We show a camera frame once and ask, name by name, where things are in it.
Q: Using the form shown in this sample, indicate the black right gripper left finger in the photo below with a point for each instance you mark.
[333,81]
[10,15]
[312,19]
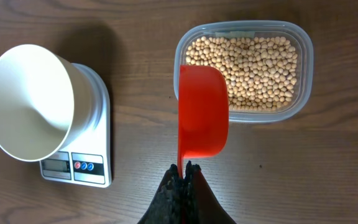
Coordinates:
[165,207]

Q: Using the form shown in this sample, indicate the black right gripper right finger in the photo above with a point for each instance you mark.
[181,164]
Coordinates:
[200,204]

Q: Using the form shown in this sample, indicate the red plastic measuring scoop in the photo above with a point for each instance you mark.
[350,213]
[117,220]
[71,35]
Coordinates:
[203,113]

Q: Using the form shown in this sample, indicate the pile of dried soybeans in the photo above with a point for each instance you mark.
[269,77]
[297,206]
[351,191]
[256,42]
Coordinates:
[260,73]

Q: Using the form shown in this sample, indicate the white digital kitchen scale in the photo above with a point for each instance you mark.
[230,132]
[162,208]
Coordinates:
[86,160]

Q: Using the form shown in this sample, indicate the white round bowl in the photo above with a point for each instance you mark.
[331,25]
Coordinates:
[45,102]

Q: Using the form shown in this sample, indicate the clear plastic food container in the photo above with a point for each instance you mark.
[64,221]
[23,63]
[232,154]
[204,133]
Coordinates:
[234,29]

